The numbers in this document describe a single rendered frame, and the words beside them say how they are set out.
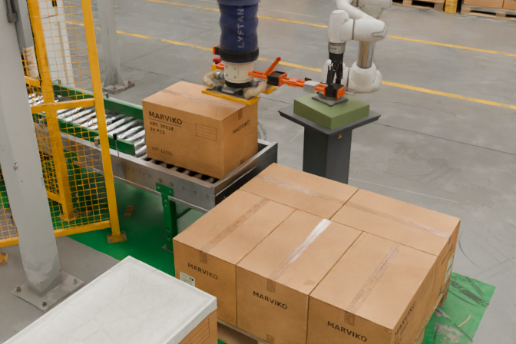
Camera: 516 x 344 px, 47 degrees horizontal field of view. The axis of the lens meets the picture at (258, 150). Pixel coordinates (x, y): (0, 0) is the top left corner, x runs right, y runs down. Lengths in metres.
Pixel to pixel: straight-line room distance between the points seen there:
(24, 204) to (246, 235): 1.20
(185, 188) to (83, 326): 1.74
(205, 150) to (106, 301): 1.71
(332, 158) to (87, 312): 2.42
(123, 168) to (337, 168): 1.44
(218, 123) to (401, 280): 1.35
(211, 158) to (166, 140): 0.34
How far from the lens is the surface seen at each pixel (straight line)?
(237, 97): 3.33
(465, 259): 4.06
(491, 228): 4.43
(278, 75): 3.30
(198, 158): 3.63
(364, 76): 3.83
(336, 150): 4.05
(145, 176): 3.77
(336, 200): 3.42
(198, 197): 3.53
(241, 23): 3.25
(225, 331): 3.34
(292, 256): 2.97
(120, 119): 4.59
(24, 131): 3.27
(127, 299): 2.04
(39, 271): 3.66
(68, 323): 2.00
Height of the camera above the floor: 2.33
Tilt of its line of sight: 27 degrees down
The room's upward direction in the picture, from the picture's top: straight up
